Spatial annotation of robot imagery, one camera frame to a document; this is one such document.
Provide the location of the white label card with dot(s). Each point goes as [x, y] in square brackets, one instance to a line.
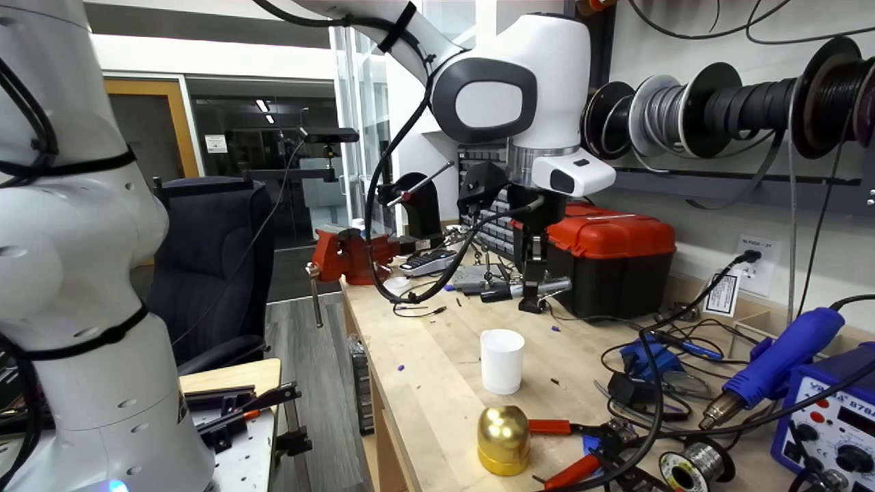
[722, 295]

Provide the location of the dark blue office chair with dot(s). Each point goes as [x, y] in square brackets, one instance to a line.
[205, 273]

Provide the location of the camera on mount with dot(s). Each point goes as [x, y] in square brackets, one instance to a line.
[331, 135]

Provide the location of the calculator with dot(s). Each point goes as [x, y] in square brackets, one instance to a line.
[427, 262]

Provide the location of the small parts drawer cabinet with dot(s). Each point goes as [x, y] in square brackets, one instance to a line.
[495, 232]

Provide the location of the blue hot air gun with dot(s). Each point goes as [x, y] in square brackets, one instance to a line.
[786, 359]

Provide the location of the solder spool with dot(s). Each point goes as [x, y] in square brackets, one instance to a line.
[697, 465]

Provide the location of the white cup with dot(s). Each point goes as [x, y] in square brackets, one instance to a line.
[502, 362]

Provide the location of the black clamp tool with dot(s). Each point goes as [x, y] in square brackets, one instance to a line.
[225, 410]

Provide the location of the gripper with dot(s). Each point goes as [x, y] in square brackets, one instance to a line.
[540, 213]

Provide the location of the gold metal dome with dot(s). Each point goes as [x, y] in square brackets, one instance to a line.
[504, 437]

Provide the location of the grey wall rail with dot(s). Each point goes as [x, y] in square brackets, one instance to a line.
[724, 183]

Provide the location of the blue rework station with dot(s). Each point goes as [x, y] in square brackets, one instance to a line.
[837, 424]

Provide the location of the red and black toolbox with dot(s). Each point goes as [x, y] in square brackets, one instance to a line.
[615, 260]

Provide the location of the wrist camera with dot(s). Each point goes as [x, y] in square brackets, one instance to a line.
[482, 183]

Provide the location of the black stand with rod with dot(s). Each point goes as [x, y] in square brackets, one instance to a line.
[422, 205]

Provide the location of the door with orange frame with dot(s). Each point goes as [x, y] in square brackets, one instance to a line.
[147, 130]

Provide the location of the white paper sign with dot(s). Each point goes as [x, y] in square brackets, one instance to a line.
[215, 143]

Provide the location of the white round lid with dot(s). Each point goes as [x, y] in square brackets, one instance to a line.
[397, 285]

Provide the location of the red bench vise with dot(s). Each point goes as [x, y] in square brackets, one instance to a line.
[348, 256]

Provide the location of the wall socket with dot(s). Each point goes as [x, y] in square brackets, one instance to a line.
[760, 273]

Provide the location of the silver and black marker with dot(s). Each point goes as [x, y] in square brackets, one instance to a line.
[547, 287]

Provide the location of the black power strip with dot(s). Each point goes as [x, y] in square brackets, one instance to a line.
[361, 383]

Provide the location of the black power adapter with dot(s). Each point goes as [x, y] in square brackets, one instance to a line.
[629, 389]

